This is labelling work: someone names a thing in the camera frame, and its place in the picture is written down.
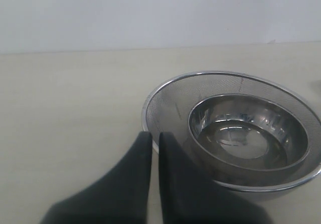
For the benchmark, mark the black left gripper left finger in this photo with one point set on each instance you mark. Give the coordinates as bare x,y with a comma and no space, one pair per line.
120,196

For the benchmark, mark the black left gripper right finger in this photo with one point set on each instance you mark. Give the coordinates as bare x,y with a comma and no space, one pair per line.
188,195

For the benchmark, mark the small stainless steel bowl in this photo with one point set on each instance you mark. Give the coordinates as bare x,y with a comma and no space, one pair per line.
249,133

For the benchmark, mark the steel mesh colander bowl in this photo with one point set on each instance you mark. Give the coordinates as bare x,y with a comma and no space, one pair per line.
168,107

